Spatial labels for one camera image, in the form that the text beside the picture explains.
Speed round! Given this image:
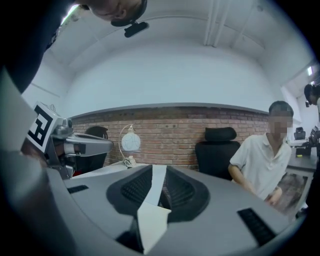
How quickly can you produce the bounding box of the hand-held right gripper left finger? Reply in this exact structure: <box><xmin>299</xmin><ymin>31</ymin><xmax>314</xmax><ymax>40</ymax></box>
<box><xmin>47</xmin><ymin>164</ymin><xmax>154</xmax><ymax>254</ymax></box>

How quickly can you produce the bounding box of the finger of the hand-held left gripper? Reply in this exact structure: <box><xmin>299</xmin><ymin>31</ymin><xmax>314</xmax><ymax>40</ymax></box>
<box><xmin>63</xmin><ymin>133</ymin><xmax>115</xmax><ymax>158</ymax></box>

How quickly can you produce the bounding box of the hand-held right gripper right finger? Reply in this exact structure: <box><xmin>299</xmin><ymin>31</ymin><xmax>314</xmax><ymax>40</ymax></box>
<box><xmin>149</xmin><ymin>164</ymin><xmax>302</xmax><ymax>256</ymax></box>

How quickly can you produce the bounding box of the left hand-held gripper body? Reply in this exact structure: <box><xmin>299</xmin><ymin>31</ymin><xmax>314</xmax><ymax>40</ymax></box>
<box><xmin>24</xmin><ymin>100</ymin><xmax>76</xmax><ymax>181</ymax></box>

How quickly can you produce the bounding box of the thin grey book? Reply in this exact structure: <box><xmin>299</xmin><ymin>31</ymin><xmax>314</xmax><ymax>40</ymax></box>
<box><xmin>136</xmin><ymin>164</ymin><xmax>173</xmax><ymax>254</ymax></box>

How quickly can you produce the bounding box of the person's left forearm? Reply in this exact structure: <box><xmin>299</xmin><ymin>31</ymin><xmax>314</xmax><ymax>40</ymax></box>
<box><xmin>21</xmin><ymin>142</ymin><xmax>48</xmax><ymax>166</ymax></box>

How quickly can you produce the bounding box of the black mesh office chair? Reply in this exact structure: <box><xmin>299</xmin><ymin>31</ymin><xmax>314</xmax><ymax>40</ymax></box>
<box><xmin>74</xmin><ymin>125</ymin><xmax>110</xmax><ymax>176</ymax></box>

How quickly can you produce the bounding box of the white table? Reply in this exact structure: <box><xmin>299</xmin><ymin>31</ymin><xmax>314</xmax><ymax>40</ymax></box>
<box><xmin>71</xmin><ymin>161</ymin><xmax>152</xmax><ymax>179</ymax></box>

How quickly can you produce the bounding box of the white globe gold table lamp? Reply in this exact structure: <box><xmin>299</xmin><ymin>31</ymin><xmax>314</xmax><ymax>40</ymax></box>
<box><xmin>118</xmin><ymin>123</ymin><xmax>141</xmax><ymax>169</ymax></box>

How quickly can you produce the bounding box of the black headrest office chair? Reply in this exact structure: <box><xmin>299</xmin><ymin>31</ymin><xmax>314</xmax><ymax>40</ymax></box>
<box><xmin>194</xmin><ymin>126</ymin><xmax>241</xmax><ymax>181</ymax></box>

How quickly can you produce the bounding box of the person's dark shirt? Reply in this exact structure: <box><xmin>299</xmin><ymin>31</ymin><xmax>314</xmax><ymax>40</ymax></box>
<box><xmin>0</xmin><ymin>0</ymin><xmax>82</xmax><ymax>95</ymax></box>

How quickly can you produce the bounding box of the dark top desk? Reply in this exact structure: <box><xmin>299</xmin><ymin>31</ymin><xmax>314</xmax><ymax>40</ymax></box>
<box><xmin>286</xmin><ymin>146</ymin><xmax>319</xmax><ymax>174</ymax></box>

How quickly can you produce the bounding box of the person's head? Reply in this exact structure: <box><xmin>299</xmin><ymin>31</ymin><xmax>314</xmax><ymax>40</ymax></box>
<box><xmin>79</xmin><ymin>0</ymin><xmax>148</xmax><ymax>28</ymax></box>

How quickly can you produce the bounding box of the black head-worn camera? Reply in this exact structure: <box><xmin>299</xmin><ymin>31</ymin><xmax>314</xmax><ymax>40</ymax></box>
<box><xmin>124</xmin><ymin>21</ymin><xmax>150</xmax><ymax>39</ymax></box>

